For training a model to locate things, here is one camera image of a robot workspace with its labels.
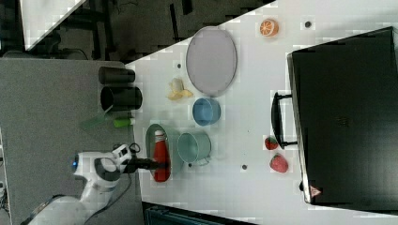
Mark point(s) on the peeled toy banana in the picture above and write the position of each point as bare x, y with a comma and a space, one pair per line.
178, 91

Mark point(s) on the blue metal frame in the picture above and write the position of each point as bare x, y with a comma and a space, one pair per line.
160, 215

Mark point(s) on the small toy strawberry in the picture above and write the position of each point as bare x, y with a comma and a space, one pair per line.
271, 143

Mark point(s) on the black cylinder container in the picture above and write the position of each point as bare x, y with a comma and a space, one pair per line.
111, 75

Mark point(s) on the lime green toy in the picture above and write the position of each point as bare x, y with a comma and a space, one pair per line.
123, 122

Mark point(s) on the toy orange half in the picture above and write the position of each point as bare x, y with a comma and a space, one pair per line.
269, 28

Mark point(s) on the green metal cup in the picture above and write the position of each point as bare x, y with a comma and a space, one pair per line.
194, 148

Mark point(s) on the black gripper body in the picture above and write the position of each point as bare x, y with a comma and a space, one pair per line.
141, 163

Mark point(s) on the red ketchup bottle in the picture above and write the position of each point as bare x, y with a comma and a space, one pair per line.
161, 156

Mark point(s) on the purple oval plate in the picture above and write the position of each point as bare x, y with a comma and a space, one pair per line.
211, 61

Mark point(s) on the blue bowl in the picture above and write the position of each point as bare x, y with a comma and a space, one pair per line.
206, 111

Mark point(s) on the black cylindrical pot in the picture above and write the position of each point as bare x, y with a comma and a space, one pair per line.
120, 99

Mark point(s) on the black toaster oven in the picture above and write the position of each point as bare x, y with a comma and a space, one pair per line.
344, 96

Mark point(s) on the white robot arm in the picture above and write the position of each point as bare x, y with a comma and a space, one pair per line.
101, 172

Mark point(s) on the large toy strawberry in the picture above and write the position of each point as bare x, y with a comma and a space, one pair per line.
279, 164

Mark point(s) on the green oval strainer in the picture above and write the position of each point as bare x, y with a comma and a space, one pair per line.
171, 136

